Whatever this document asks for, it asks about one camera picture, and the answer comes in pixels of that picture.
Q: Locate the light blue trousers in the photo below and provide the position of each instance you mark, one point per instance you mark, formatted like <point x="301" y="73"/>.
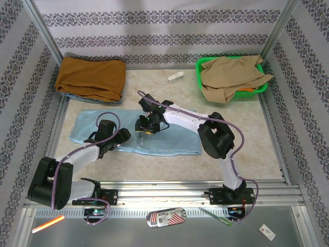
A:
<point x="174" y="144"/>

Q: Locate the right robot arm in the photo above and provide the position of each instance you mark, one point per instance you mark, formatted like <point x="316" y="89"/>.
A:
<point x="182" y="119"/>

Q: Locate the brown folded trousers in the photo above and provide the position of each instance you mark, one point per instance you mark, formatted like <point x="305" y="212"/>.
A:
<point x="90" y="77"/>

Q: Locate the beige trousers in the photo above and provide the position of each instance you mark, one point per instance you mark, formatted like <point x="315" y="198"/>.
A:
<point x="231" y="74"/>

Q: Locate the small white plastic device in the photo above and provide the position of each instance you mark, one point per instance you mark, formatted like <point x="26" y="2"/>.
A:
<point x="175" y="78"/>

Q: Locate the green plastic basket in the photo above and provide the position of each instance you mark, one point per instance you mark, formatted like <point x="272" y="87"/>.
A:
<point x="199" y="69"/>

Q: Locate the slotted metal strip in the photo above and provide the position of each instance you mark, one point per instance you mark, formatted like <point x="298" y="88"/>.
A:
<point x="128" y="212"/>

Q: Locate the orange item in basket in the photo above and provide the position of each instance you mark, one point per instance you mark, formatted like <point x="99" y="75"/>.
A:
<point x="248" y="89"/>

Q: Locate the orange marker pen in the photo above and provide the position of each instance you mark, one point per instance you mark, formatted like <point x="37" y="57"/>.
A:
<point x="48" y="223"/>

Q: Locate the green pen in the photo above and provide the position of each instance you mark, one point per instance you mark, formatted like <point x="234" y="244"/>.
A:
<point x="216" y="217"/>

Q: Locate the small white card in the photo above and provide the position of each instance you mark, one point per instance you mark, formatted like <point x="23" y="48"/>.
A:
<point x="267" y="232"/>

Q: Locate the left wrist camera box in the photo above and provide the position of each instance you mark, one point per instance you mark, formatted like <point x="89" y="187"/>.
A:
<point x="106" y="127"/>

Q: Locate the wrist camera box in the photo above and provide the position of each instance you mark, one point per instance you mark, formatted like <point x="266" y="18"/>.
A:
<point x="106" y="127"/>
<point x="146" y="103"/>

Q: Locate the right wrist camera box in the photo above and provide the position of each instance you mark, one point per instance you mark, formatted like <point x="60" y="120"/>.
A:
<point x="146" y="103"/>

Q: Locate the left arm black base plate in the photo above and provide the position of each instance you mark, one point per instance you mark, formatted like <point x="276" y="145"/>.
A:
<point x="109" y="196"/>

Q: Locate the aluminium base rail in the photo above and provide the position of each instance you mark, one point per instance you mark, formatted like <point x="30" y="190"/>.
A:
<point x="164" y="195"/>

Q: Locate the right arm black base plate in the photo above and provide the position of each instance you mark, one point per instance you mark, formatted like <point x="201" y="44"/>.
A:
<point x="218" y="196"/>

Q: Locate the aluminium corner post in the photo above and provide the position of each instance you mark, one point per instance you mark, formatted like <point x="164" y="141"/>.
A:
<point x="278" y="31"/>
<point x="43" y="28"/>

